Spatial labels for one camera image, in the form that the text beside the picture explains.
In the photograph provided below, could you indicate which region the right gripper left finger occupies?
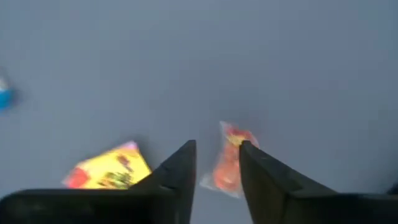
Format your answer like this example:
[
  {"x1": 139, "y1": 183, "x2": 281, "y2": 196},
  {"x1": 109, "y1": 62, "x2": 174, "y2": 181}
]
[{"x1": 0, "y1": 139, "x2": 198, "y2": 224}]

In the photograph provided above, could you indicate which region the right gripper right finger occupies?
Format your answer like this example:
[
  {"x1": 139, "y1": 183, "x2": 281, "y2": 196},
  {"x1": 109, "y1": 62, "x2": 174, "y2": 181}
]
[{"x1": 238, "y1": 140, "x2": 398, "y2": 224}]

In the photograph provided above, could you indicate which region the yellow pink candy pack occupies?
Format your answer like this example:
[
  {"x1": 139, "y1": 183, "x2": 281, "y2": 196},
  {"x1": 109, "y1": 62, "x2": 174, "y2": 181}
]
[{"x1": 62, "y1": 140, "x2": 153, "y2": 190}]

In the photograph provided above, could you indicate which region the red candy clear wrapper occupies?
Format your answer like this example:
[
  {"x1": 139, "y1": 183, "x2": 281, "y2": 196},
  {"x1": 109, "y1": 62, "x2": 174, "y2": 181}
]
[{"x1": 198, "y1": 120, "x2": 261, "y2": 199}]

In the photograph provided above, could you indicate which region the white blue-ended candy bar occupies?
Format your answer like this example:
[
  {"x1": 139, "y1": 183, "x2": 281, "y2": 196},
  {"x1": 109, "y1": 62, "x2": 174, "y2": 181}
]
[{"x1": 0, "y1": 73, "x2": 18, "y2": 111}]

